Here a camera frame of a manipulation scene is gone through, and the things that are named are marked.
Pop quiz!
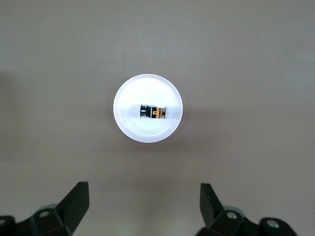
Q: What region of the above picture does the pale pink round plate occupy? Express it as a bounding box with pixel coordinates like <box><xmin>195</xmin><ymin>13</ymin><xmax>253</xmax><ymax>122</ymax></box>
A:
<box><xmin>112</xmin><ymin>73</ymin><xmax>184</xmax><ymax>144</ymax></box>

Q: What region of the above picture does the orange black push-button switch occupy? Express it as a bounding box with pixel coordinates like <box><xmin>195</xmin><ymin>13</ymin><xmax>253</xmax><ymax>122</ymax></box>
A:
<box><xmin>139</xmin><ymin>104</ymin><xmax>168</xmax><ymax>119</ymax></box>

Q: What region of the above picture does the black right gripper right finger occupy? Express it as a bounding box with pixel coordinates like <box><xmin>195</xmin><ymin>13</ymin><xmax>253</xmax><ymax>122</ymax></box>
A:
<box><xmin>196</xmin><ymin>182</ymin><xmax>299</xmax><ymax>236</ymax></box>

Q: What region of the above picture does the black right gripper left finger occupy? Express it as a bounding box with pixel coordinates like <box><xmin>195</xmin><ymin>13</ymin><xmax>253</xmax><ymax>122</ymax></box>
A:
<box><xmin>0</xmin><ymin>181</ymin><xmax>90</xmax><ymax>236</ymax></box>

